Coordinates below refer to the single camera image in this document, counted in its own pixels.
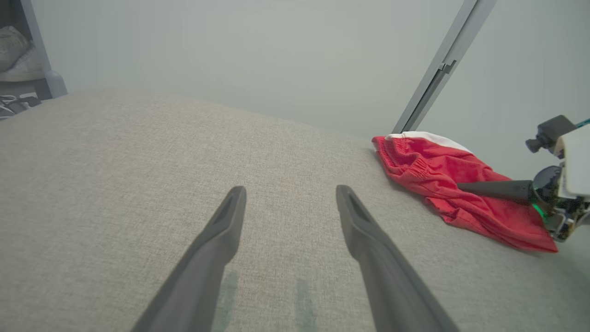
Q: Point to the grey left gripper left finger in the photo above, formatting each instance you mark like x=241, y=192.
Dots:
x=198, y=276

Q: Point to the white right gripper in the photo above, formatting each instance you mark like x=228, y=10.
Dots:
x=576, y=161

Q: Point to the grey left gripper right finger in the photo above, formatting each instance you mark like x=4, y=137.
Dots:
x=396, y=295

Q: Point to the red shorts white trim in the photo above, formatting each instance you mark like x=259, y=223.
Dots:
x=438, y=170

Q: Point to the grey fabric sofa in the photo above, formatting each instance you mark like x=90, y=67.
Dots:
x=115, y=184

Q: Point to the black striped sneaker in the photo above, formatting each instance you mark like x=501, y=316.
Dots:
x=14, y=106

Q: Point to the white sneaker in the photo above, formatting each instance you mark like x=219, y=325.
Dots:
x=11, y=46
x=27, y=71

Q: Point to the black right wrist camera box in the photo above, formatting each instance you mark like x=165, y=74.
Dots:
x=555, y=131

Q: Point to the grey metal frame post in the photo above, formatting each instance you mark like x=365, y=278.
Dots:
x=440, y=69

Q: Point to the grey shoe rack frame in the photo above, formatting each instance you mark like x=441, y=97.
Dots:
x=55, y=85

